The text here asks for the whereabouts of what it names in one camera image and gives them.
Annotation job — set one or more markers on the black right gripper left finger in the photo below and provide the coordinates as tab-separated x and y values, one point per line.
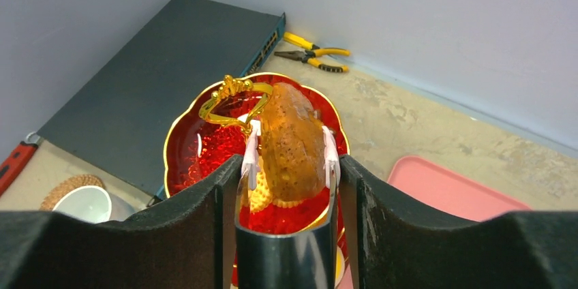
186	241

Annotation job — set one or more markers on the pink serving tray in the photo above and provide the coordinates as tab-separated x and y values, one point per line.
451	192

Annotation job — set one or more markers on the round yellow cracker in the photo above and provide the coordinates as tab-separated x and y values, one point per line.
261	197
286	204

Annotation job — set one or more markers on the woven round coaster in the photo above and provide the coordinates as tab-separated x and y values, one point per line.
67	186

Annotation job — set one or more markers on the round yellow cracker bottom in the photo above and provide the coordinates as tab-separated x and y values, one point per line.
286	204

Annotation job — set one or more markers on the yellow handled pliers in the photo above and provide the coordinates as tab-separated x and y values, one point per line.
311	52

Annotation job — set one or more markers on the brown croissant bread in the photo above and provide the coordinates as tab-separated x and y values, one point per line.
292	145

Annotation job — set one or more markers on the red three-tier cake stand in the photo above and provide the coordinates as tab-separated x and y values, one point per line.
216	126

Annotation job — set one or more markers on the pink handled metal tongs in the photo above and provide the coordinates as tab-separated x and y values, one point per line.
304	259

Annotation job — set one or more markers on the red handled wrench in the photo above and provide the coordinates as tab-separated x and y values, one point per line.
18	159

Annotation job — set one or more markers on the round yellow cracker top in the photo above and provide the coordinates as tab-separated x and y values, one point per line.
261	197

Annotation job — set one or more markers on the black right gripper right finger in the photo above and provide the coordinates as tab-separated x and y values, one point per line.
547	244

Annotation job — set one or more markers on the white ceramic mug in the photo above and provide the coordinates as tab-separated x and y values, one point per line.
94	205

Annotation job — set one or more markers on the dark grey box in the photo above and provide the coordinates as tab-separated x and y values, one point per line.
120	119

